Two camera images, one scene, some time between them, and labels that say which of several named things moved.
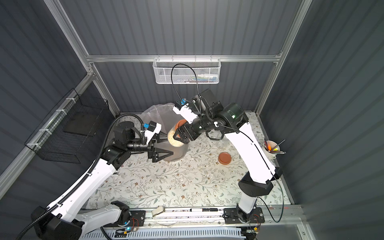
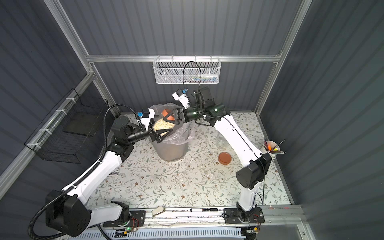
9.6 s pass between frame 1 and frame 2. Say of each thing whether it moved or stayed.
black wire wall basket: stayed
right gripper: moved
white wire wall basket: stayed
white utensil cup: stayed
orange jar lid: stayed
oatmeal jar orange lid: moved
